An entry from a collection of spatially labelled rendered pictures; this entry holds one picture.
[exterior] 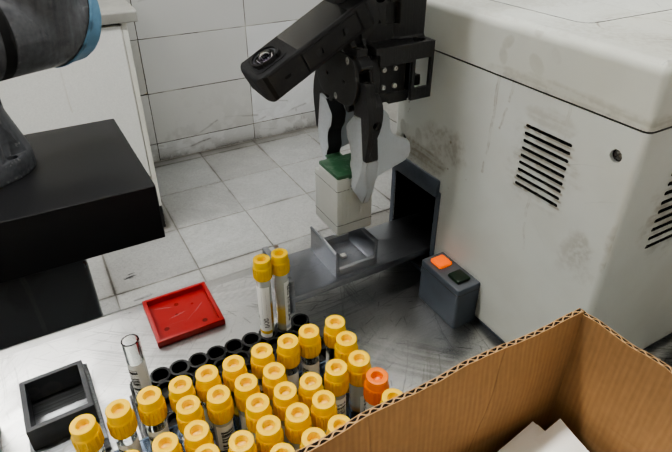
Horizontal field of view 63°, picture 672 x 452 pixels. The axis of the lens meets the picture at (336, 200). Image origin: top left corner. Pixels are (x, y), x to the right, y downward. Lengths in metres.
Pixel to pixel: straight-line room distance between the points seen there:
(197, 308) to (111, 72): 1.56
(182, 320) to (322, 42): 0.32
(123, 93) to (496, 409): 1.88
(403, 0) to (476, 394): 0.32
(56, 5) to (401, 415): 0.64
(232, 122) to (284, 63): 2.54
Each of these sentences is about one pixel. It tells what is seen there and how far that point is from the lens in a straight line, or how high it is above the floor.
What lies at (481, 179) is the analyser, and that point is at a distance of 0.52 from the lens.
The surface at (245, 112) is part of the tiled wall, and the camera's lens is 2.98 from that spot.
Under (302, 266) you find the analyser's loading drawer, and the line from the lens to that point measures 0.58.
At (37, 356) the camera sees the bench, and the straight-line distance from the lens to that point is 0.61.
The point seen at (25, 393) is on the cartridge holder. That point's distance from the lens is 0.53.
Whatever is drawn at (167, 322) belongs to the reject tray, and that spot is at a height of 0.88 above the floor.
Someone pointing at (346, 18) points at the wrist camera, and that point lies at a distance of 0.46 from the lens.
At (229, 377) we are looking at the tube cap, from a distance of 0.39.
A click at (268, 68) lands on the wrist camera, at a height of 1.14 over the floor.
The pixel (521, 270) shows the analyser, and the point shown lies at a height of 0.97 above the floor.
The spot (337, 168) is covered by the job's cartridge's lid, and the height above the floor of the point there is 1.03.
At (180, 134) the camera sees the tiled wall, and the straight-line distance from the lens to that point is 2.91.
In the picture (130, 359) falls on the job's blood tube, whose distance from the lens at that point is 0.44.
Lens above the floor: 1.27
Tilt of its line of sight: 31 degrees down
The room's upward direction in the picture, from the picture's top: straight up
